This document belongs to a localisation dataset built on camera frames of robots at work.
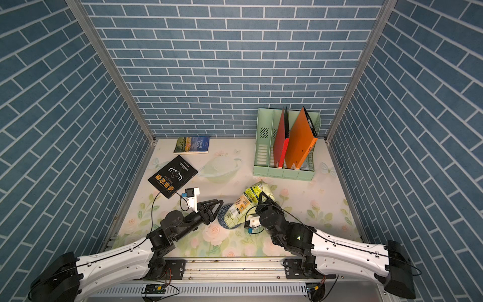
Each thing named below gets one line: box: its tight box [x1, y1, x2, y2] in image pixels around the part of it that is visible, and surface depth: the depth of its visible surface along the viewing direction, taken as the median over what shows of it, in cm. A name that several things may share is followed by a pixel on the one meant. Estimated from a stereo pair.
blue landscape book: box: [172, 135, 211, 155], surface depth 118 cm
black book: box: [147, 154, 199, 200], surface depth 101 cm
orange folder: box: [284, 106, 319, 169], surface depth 88 cm
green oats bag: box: [223, 181, 277, 229], surface depth 73 cm
